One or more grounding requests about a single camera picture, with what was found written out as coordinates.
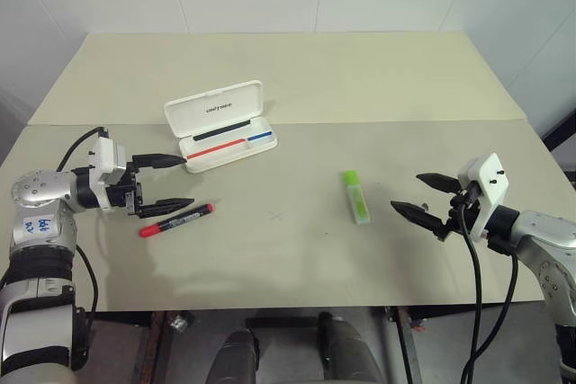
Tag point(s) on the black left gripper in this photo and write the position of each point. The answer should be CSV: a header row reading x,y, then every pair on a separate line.
x,y
130,193

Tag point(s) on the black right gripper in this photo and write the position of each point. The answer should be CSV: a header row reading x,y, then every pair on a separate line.
x,y
456,217

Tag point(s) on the red and black marker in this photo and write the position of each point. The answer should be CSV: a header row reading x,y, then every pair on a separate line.
x,y
180,219

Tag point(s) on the green highlighter pen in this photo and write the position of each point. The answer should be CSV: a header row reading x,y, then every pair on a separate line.
x,y
357,199

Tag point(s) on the white plastic pencil case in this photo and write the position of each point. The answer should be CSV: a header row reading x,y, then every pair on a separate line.
x,y
211,109

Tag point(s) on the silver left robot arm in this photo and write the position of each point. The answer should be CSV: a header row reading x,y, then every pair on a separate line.
x,y
40,190

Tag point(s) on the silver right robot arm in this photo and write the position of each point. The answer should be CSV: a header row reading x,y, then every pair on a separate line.
x,y
549,240

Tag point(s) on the red pen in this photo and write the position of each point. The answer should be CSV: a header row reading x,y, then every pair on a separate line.
x,y
216,149

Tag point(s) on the black pen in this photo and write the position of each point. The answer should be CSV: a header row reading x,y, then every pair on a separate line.
x,y
222,129

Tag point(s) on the blue pen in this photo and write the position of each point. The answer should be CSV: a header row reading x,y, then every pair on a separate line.
x,y
260,135

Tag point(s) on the grey metal table leg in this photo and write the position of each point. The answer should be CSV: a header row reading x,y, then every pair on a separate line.
x,y
405,343

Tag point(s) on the rusty brown metal bar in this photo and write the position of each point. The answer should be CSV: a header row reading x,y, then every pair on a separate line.
x,y
153,348

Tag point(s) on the dark grey rounded shape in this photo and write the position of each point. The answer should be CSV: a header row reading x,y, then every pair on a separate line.
x,y
351,357
236,361

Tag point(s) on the black horizontal bar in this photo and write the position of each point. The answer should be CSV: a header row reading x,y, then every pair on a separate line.
x,y
283,322

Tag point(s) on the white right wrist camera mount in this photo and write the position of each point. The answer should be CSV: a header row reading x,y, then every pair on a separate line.
x,y
488,186

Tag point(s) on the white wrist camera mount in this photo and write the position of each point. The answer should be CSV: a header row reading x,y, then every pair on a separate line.
x,y
104,150
488,186

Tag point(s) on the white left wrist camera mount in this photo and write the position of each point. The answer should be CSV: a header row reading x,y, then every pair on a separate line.
x,y
104,150

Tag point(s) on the small metal bracket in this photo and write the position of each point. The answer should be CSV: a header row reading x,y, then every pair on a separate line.
x,y
177,322

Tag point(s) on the black metal frame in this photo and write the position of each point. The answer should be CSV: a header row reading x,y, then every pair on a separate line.
x,y
562,132

